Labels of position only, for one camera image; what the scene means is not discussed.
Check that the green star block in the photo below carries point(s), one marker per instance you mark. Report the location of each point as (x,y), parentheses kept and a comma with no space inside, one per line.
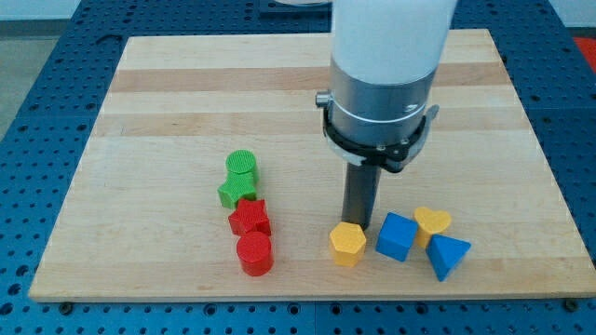
(236,187)

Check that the red cylinder block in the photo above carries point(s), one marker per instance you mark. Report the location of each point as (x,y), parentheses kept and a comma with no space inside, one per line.
(255,253)

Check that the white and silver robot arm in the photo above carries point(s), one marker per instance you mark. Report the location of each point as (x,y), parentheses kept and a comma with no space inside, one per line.
(385,54)

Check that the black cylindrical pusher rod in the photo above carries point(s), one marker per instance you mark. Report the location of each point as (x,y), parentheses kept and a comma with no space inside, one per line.
(360,191)

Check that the blue cube block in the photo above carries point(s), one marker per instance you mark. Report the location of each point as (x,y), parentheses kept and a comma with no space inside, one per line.
(396,236)

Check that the yellow hexagon block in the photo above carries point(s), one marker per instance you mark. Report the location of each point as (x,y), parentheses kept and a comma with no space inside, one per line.
(347,243)

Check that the yellow heart block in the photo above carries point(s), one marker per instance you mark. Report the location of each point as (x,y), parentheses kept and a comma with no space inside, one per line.
(430,222)

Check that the red star block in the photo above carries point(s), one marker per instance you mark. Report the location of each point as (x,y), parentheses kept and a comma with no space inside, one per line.
(250,216)

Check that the light wooden board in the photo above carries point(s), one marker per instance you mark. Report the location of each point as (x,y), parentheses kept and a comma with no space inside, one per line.
(142,220)

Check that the green cylinder block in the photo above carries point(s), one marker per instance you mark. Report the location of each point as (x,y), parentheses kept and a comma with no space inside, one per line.
(242,162)

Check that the blue triangle block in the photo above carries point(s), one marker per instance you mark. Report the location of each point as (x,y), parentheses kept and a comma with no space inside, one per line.
(445,254)

